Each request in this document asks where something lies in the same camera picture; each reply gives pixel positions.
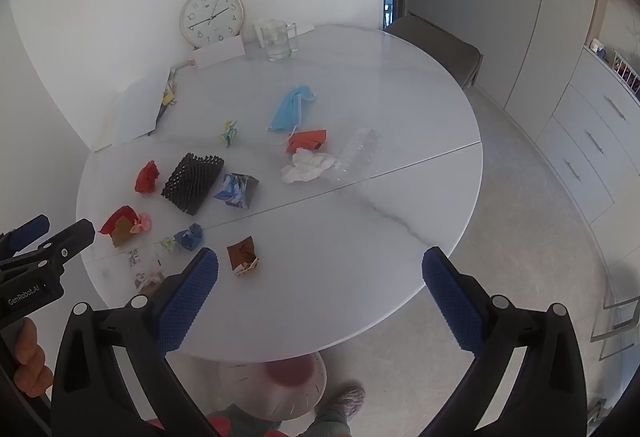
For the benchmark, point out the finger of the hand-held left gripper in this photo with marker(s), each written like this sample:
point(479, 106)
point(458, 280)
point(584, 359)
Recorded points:
point(80, 231)
point(31, 229)

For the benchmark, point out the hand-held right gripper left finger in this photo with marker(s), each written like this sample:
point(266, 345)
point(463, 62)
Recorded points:
point(192, 297)

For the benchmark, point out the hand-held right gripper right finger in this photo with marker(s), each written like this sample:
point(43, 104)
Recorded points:
point(450, 302)

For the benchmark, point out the blue printed wrapper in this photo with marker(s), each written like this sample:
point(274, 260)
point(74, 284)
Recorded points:
point(236, 189)

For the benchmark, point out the black foam mesh net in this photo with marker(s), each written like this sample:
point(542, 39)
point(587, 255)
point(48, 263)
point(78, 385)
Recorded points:
point(192, 179)

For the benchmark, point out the white waste bin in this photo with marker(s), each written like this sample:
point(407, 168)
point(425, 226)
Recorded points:
point(280, 382)

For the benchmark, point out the person's left hand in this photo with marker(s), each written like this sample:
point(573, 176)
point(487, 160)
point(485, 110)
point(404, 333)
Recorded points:
point(30, 357)

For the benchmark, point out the red and brown paper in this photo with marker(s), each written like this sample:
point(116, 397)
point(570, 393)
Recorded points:
point(117, 222)

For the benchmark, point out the brown pink wrapper scrap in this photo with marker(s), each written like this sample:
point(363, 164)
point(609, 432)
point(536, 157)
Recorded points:
point(150, 279)

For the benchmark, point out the small green paper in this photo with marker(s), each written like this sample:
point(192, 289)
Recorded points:
point(169, 244)

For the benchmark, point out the blue crumpled paper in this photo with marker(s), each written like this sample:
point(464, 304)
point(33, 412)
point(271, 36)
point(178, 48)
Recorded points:
point(189, 237)

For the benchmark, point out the small printed paper scrap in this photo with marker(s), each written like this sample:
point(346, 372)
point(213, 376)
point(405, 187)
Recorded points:
point(134, 258)

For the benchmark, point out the pink crumpled paper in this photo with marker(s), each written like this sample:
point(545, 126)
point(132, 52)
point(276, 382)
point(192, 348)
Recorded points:
point(141, 223)

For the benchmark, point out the brown crumpled paper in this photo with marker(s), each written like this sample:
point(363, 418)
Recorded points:
point(242, 254)

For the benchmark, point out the cream paper sheet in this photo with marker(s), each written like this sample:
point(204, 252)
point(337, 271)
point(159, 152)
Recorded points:
point(100, 143)

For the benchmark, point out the white board sheet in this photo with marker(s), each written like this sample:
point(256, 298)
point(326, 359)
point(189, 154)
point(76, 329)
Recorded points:
point(137, 109)

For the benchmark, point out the person's shoe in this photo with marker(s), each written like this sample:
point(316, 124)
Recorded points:
point(350, 399)

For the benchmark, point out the yellow sticky notes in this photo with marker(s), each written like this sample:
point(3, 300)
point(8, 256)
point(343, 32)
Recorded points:
point(170, 93)

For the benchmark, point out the yellow green crumpled paper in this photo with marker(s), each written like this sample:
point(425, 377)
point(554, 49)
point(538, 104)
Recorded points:
point(229, 132)

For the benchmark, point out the person's leg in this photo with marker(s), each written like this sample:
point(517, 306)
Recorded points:
point(327, 424)

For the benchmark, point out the white crumpled tissue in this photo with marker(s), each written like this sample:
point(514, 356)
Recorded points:
point(307, 167)

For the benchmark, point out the clear plastic cup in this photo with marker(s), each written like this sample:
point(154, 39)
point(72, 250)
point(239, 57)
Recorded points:
point(357, 154)

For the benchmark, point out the orange folded paper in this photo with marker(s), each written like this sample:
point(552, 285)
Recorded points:
point(306, 139)

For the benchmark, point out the blue face mask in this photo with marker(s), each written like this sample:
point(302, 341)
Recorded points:
point(290, 109)

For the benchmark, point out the grey drawer unit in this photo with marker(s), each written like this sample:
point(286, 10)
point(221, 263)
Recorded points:
point(585, 137)

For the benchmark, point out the white card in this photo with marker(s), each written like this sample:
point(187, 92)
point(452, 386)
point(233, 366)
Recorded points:
point(218, 52)

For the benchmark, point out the grey chair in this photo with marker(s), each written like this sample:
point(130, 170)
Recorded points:
point(435, 47)

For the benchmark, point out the clear glass mug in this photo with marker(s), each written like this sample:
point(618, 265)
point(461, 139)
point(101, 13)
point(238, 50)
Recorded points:
point(276, 42)

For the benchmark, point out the tall grey cabinet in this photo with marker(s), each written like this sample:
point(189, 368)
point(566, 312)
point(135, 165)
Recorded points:
point(540, 17)

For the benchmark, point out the metal frame rack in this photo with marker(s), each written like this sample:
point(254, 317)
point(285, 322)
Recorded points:
point(617, 322)

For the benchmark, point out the round white wall clock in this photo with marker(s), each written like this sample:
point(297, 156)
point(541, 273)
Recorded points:
point(211, 15)

